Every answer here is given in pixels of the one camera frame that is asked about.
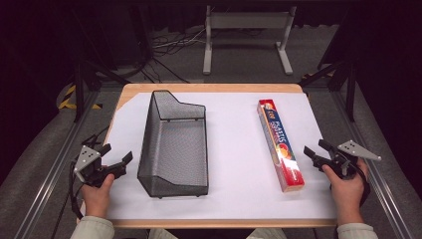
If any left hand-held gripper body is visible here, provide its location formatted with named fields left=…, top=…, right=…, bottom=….
left=73, top=144, right=127, bottom=189

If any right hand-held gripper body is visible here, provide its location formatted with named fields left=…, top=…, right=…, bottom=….
left=317, top=139, right=383, bottom=182

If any long red plastic wrap box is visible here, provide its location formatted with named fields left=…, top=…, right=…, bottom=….
left=256, top=98, right=306, bottom=194

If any black wire mesh basket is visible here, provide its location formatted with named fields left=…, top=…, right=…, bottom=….
left=136, top=90, right=210, bottom=200

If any person's right hand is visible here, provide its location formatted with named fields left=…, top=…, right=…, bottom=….
left=320, top=158, right=370, bottom=227

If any person's left hand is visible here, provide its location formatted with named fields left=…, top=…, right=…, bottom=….
left=81, top=172, right=116, bottom=219

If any black tripod stand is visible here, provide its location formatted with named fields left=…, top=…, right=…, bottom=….
left=73, top=59, right=131, bottom=123
left=299, top=60, right=358, bottom=123

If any yellow black hazard tape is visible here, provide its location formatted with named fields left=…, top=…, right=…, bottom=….
left=58, top=85, right=103, bottom=111

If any white paper sheet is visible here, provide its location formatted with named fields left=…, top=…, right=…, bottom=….
left=105, top=92, right=338, bottom=221

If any white metal stand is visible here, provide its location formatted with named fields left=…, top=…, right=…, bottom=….
left=202, top=4, right=298, bottom=76

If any aluminium rail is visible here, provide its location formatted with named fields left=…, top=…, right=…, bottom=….
left=330, top=89, right=413, bottom=239
left=14, top=89, right=101, bottom=239

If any black wrist strap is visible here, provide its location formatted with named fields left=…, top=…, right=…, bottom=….
left=358, top=164, right=372, bottom=208

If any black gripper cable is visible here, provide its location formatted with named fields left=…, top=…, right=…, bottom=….
left=67, top=160, right=85, bottom=221

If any bundle of floor cables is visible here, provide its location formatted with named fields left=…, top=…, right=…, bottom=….
left=151, top=27, right=207, bottom=57

